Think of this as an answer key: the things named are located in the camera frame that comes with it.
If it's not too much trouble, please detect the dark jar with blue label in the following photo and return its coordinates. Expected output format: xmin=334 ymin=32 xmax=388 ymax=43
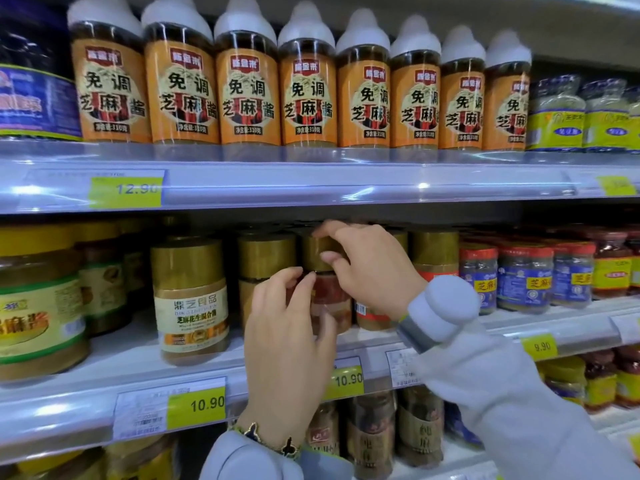
xmin=0 ymin=0 xmax=84 ymax=143

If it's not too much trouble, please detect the red-lid jar with blue label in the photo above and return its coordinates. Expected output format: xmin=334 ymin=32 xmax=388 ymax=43
xmin=497 ymin=244 xmax=555 ymax=315
xmin=458 ymin=243 xmax=500 ymax=316
xmin=549 ymin=242 xmax=597 ymax=310

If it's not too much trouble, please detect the yellow-labelled jar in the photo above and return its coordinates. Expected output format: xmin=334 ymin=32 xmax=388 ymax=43
xmin=0 ymin=449 xmax=106 ymax=480
xmin=104 ymin=435 xmax=181 ymax=480

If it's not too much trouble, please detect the blue packet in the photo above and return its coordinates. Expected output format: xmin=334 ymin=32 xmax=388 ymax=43
xmin=443 ymin=402 xmax=484 ymax=451

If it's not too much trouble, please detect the person's right forearm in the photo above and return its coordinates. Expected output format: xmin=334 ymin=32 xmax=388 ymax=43
xmin=409 ymin=329 xmax=640 ymax=480

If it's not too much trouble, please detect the dark jar with yellow label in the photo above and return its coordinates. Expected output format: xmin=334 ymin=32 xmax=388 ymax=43
xmin=613 ymin=344 xmax=640 ymax=410
xmin=582 ymin=350 xmax=619 ymax=415

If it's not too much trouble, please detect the white wrist tracker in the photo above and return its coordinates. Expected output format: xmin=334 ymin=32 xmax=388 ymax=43
xmin=397 ymin=275 xmax=481 ymax=355

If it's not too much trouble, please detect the white shelf with price rail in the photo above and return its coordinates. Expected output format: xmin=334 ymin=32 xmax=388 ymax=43
xmin=0 ymin=295 xmax=640 ymax=466

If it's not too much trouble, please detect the white shelf label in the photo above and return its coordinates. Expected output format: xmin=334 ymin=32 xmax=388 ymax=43
xmin=385 ymin=347 xmax=424 ymax=389
xmin=609 ymin=314 xmax=640 ymax=345

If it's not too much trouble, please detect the gold and black bracelet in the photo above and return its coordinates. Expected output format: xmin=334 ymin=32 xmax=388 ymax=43
xmin=229 ymin=422 xmax=304 ymax=461

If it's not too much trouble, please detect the large yellow-lid jar green label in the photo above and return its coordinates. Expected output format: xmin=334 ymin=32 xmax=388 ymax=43
xmin=0 ymin=225 xmax=91 ymax=383

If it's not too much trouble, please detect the row of orange-labelled sauce bottles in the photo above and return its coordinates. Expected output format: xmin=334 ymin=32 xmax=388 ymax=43
xmin=67 ymin=0 xmax=533 ymax=163

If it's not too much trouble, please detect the jar with yellow-green label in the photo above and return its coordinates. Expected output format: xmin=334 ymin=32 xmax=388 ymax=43
xmin=581 ymin=79 xmax=630 ymax=153
xmin=525 ymin=75 xmax=587 ymax=153
xmin=625 ymin=87 xmax=640 ymax=153

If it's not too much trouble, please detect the gold-lid jar with white label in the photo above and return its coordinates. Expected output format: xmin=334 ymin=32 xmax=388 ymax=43
xmin=150 ymin=238 xmax=231 ymax=367

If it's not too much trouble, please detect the person's left forearm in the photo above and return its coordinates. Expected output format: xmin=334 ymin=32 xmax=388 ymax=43
xmin=200 ymin=431 xmax=356 ymax=480

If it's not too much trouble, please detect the person's left hand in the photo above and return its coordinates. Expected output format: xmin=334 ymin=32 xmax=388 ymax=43
xmin=240 ymin=267 xmax=339 ymax=448

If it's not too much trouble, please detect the white and yellow-green price tag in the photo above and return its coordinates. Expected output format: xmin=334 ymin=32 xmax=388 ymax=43
xmin=112 ymin=377 xmax=229 ymax=441

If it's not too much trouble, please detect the shelf with clear rail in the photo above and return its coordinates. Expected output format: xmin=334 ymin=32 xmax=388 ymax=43
xmin=0 ymin=141 xmax=640 ymax=216

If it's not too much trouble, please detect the dark-lid jar with yellow label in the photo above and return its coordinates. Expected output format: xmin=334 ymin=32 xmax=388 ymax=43
xmin=592 ymin=230 xmax=634 ymax=300
xmin=625 ymin=232 xmax=640 ymax=296

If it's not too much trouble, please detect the yellow-lid jar with blue label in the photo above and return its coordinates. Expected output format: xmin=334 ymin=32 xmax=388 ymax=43
xmin=542 ymin=357 xmax=587 ymax=407

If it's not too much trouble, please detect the gold-lid jar of tan paste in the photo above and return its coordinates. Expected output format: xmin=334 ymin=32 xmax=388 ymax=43
xmin=237 ymin=233 xmax=301 ymax=331

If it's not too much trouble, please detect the gold-lid jar with red label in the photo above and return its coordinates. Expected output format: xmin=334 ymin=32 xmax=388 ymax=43
xmin=354 ymin=229 xmax=409 ymax=332
xmin=301 ymin=234 xmax=354 ymax=336
xmin=412 ymin=229 xmax=460 ymax=283

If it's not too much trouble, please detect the brown jar with brown label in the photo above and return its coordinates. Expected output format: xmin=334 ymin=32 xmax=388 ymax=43
xmin=396 ymin=385 xmax=446 ymax=469
xmin=346 ymin=392 xmax=396 ymax=480
xmin=305 ymin=402 xmax=341 ymax=458

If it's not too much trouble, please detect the person's right hand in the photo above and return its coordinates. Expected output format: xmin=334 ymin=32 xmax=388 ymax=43
xmin=312 ymin=220 xmax=429 ymax=323

